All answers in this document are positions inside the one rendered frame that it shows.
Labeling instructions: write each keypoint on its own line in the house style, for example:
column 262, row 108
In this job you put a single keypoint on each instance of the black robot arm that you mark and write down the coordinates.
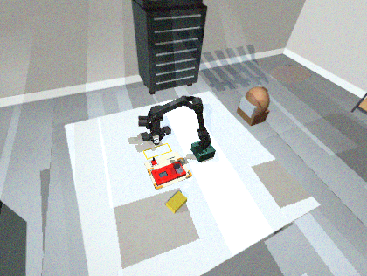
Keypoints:
column 155, row 115

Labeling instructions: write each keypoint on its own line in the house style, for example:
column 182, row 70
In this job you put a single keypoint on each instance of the yellow rectangular block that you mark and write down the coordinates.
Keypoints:
column 176, row 201

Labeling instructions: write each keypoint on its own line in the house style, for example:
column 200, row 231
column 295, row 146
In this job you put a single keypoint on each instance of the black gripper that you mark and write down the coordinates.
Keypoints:
column 156, row 131

